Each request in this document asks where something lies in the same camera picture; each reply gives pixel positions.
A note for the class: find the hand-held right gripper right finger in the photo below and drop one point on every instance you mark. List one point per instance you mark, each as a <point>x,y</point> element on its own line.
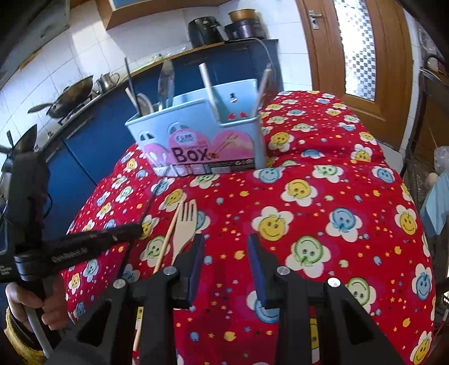
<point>258,270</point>

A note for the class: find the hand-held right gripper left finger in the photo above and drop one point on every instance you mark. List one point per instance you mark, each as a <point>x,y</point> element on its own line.
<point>197,259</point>

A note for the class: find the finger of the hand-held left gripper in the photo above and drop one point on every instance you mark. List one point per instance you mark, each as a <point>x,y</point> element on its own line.
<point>94,240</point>

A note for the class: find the pale wooden fork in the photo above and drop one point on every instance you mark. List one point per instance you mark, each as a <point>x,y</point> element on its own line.
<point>186,224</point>

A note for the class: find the light blue utensil holder box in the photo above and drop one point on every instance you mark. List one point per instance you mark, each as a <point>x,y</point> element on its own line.
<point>154,130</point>

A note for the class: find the black chopstick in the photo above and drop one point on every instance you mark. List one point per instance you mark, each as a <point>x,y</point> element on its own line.
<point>130,84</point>

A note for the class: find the metal table knife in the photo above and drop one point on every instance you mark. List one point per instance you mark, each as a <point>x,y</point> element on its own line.
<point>166,80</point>

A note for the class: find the person's left forearm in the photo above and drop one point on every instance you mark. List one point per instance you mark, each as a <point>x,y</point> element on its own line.
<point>21,344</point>

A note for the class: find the person's left hand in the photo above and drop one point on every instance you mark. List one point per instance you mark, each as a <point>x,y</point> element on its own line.
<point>22,298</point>

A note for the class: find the wooden chopstick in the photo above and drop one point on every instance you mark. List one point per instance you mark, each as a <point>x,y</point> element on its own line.
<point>168,238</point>

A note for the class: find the dark frying pan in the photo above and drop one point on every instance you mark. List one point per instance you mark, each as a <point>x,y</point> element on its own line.
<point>28,140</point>

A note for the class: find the blue kitchen cabinets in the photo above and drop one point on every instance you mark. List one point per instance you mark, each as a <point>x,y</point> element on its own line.
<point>105,140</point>

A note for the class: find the gas stove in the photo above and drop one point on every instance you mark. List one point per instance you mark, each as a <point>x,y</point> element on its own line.
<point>80,110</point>

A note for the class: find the black wok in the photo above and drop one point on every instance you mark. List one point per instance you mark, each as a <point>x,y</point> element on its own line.
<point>70,94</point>

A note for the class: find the red smiley flower cloth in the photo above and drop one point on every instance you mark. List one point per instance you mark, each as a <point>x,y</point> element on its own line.
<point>315,168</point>

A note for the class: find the metal kettle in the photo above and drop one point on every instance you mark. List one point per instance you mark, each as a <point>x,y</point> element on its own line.
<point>107,80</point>

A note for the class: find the white spoon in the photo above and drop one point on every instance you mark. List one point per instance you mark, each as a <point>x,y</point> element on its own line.
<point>143,101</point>

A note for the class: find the grey range hood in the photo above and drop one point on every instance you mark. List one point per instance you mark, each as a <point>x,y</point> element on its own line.
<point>31,28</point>

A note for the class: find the light blue cloth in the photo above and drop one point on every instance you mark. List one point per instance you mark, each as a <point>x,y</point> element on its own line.
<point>436,207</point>

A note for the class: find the wooden door with glass panel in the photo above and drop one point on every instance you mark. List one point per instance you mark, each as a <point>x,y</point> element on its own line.
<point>322,70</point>

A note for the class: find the black air fryer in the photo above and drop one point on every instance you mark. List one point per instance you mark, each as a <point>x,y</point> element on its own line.
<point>205,31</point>

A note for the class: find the black rice cooker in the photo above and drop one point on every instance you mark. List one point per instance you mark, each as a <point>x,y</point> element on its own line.
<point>245,31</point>

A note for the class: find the cluttered metal rack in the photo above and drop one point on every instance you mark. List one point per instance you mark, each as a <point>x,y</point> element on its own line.
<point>433,105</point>

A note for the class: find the brown bowl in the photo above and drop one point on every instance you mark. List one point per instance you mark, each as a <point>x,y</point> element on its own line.
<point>242,14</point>

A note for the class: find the wooden wall cabinet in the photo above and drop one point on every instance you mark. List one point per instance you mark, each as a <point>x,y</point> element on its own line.
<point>140,10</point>

